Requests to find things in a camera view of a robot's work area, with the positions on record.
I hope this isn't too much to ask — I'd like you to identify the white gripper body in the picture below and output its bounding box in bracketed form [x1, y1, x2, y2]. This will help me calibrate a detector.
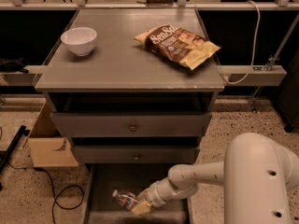
[146, 181, 165, 208]

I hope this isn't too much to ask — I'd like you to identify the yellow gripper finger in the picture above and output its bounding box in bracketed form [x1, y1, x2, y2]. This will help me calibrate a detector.
[136, 189, 149, 200]
[131, 201, 151, 216]

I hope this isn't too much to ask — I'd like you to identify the clear plastic water bottle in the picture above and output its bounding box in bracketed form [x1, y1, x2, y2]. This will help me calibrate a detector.
[112, 189, 146, 212]

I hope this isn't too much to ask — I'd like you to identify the sea salt chip bag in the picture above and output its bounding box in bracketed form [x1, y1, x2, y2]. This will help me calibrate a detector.
[135, 24, 220, 70]

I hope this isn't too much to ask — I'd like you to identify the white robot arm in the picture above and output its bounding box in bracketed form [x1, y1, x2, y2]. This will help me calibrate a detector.
[132, 133, 299, 224]

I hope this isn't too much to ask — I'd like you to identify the grey open bottom drawer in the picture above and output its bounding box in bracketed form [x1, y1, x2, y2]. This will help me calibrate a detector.
[81, 163, 193, 224]

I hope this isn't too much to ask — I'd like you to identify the grey middle drawer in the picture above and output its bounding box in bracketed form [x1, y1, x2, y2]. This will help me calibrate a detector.
[73, 146, 199, 163]

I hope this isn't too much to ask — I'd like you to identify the grey top drawer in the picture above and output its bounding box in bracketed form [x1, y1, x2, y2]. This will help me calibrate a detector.
[50, 113, 211, 137]

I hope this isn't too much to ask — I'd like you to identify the grey drawer cabinet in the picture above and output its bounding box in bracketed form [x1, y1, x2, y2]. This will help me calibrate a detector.
[36, 8, 223, 153]

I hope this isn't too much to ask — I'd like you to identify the cardboard box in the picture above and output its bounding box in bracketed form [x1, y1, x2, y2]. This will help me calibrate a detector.
[28, 104, 78, 168]

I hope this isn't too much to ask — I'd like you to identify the black metal stand leg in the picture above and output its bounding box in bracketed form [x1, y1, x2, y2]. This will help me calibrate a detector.
[0, 125, 30, 174]

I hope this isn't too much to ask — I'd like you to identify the white ceramic bowl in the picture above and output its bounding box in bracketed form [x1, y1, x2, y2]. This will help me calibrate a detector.
[61, 27, 97, 56]

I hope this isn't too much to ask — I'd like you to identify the black floor cable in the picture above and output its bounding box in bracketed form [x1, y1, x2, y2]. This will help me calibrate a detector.
[7, 159, 86, 224]

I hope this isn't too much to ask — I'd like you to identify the grey horizontal rail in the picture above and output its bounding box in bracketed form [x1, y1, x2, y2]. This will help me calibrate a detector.
[218, 65, 287, 87]

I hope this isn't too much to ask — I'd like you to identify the white hanging cable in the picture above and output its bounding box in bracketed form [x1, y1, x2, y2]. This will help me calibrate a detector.
[222, 0, 262, 86]

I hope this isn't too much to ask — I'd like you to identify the black object on rail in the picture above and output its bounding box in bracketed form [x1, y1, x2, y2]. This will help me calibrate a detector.
[0, 58, 29, 74]

